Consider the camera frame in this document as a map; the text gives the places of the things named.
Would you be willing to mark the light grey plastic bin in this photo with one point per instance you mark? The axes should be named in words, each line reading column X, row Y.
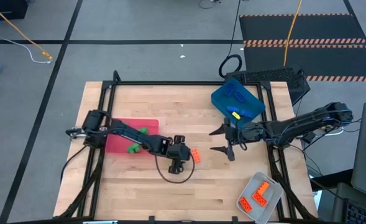
column 272, row 194

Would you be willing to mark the blue plastic bin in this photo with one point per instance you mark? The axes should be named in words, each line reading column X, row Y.
column 251, row 104

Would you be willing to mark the orange toy building block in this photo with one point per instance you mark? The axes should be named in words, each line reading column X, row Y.
column 259, row 199
column 196, row 155
column 245, row 204
column 263, row 187

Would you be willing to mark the black floor box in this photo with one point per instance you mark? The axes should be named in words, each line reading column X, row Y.
column 5, row 11

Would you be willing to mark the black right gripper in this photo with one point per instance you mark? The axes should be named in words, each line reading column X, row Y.
column 251, row 132

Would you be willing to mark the dark laptop with keyboard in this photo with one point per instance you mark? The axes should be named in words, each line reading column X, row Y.
column 356, row 211

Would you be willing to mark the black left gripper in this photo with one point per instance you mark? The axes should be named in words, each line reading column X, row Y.
column 179, row 153

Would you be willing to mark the translucent red plastic bin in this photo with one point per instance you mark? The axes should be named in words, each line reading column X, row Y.
column 117, row 140

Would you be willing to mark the black aluminium table frame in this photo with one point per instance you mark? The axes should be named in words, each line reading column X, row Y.
column 185, row 83

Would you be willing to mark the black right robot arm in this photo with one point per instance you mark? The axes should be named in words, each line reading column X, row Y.
column 310, row 119

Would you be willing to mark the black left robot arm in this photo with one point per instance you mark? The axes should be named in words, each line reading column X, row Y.
column 128, row 131

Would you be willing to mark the black orange-striped floor mat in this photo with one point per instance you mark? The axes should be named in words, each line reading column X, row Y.
column 325, row 59

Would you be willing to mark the green toy building block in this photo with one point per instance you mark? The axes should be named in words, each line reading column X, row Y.
column 137, row 147
column 130, row 149
column 143, row 131

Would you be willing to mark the blue toy building block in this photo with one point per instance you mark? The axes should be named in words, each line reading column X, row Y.
column 232, row 109
column 230, row 90
column 240, row 96
column 247, row 114

